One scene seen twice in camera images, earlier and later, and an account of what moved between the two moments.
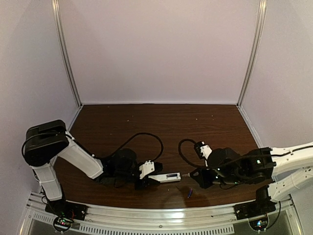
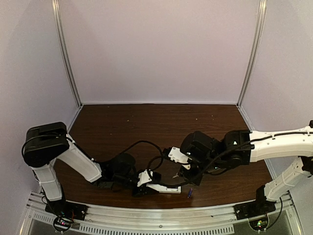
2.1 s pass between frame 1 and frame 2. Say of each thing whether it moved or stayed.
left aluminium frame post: stayed
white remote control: moved
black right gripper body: moved
